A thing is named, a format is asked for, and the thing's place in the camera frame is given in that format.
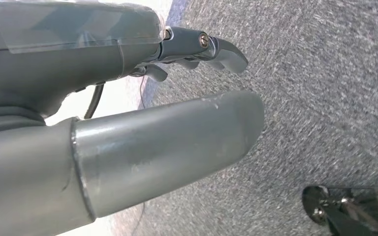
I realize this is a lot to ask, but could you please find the robot left arm ribbed sleeve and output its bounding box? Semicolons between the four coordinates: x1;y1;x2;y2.
0;106;48;136

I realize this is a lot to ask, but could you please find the black robot left foot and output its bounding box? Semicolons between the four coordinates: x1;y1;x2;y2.
301;185;378;236

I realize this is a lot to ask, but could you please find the black left hand cable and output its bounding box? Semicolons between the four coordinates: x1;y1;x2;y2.
84;83;106;119

